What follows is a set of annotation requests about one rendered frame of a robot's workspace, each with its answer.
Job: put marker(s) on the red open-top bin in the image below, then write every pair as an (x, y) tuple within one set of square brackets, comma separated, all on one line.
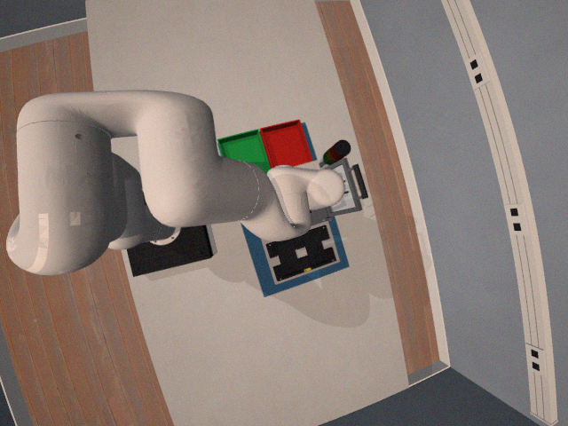
[(285, 143)]

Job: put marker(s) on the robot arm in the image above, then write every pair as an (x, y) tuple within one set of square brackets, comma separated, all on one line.
[(73, 205)]

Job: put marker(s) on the green bin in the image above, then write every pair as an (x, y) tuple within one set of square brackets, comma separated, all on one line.
[(247, 147)]

